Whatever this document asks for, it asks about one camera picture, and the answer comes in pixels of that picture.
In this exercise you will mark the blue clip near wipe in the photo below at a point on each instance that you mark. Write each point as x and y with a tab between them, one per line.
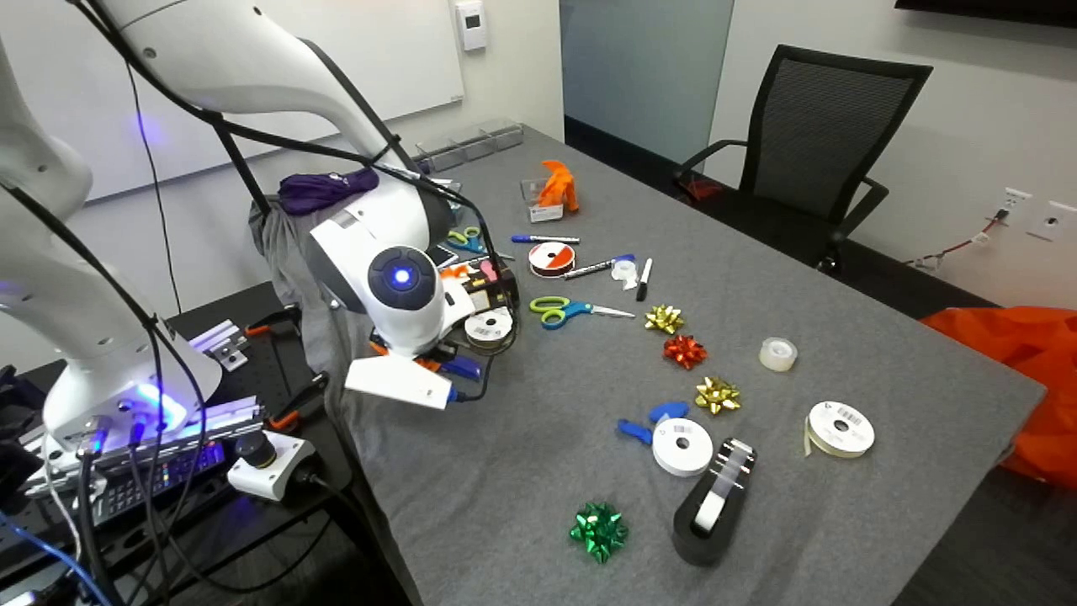
469	367

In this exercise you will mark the red gift bow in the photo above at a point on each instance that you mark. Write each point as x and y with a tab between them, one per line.
685	350

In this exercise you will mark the orange plastic bag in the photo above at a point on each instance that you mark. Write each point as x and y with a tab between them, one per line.
1039	346

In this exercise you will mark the gold gift bow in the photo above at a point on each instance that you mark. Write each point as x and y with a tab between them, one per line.
720	396
665	319

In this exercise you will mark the blue green handled scissors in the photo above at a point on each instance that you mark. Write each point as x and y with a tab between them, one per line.
556	311

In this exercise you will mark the grey table cloth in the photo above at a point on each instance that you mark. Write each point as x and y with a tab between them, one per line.
478	496

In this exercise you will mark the orange white ribbon spool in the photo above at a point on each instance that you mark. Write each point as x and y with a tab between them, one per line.
550	256

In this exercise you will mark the black tape dispenser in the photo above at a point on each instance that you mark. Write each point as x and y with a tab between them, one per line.
704	520

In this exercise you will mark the clear plastic organizer tray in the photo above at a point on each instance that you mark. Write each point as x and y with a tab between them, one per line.
474	145

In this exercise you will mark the white ribbon spool right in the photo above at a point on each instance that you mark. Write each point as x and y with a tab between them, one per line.
839	428

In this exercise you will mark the black office chair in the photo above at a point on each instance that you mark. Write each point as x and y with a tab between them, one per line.
803	172

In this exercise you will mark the white ribbon spool by box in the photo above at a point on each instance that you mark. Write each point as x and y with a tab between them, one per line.
493	327

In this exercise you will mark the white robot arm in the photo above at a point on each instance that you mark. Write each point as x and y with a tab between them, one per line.
220	62

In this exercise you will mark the green gift bow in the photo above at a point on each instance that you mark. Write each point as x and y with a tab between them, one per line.
602	529

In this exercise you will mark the purple cloth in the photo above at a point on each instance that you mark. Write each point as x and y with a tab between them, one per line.
311	194

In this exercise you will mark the black marker pen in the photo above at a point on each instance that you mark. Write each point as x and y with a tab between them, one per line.
644	282

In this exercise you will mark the green handled scissors back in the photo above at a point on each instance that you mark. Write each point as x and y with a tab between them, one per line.
465	241

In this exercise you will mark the wall television screen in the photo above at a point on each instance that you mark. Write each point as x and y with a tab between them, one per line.
1016	10

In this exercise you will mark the white ribbon spool near dispenser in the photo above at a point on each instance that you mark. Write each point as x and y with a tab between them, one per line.
681	445

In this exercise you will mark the orange wipe in bowl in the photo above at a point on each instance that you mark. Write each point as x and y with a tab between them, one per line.
559	186

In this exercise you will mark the silver marker pen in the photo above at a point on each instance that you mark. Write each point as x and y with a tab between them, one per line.
613	269

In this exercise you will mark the black box of supplies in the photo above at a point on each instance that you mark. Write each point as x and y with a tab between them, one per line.
476	288

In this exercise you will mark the gold gift bow upper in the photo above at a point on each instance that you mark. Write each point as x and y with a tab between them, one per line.
665	319

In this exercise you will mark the blue clip near spool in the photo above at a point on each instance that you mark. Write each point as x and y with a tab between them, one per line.
659	411

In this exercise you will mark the gold gift bow lower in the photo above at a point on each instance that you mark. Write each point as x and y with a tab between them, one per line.
720	396

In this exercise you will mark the blue marker pen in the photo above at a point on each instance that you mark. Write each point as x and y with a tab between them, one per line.
533	241

